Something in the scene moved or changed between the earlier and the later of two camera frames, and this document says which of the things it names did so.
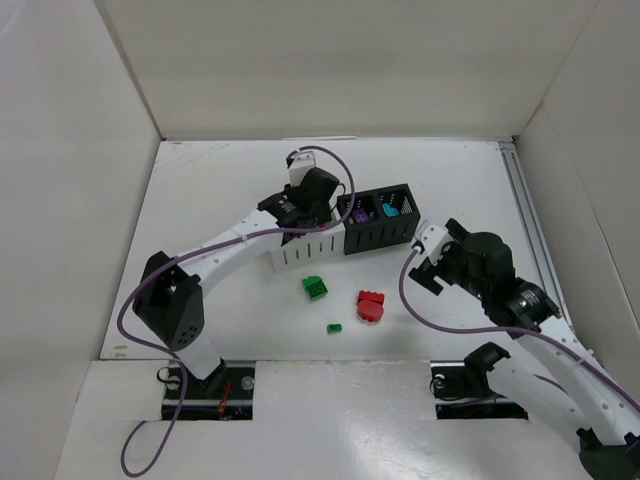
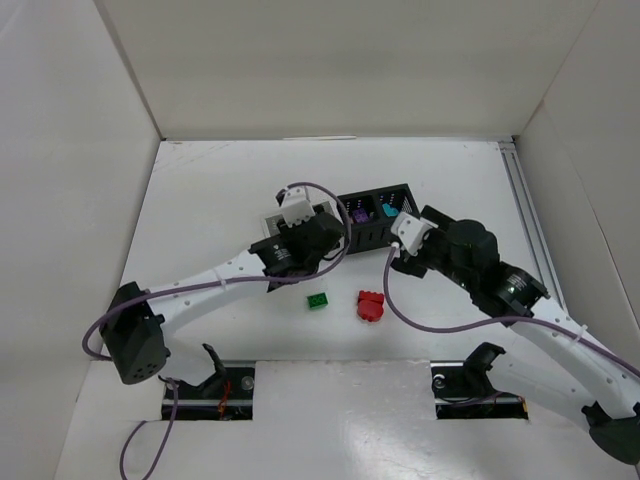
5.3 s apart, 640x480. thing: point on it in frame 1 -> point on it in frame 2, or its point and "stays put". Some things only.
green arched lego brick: (315, 287) -> (318, 301)
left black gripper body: (310, 220) -> (325, 230)
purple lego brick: (361, 216) stays put
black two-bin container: (381, 218) stays put
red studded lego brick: (366, 295) stays put
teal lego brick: (389, 211) stays put
